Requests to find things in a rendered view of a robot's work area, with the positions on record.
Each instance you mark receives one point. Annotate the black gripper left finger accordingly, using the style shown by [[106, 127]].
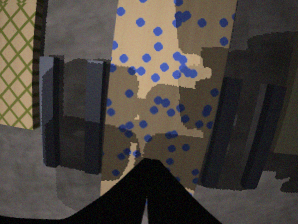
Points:
[[124, 203]]

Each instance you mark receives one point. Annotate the tan strip with blue dots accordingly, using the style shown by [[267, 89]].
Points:
[[164, 84]]

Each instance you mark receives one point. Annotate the pale yellow flat strip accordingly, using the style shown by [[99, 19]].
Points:
[[286, 133]]

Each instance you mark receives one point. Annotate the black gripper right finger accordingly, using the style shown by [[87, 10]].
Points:
[[170, 203]]

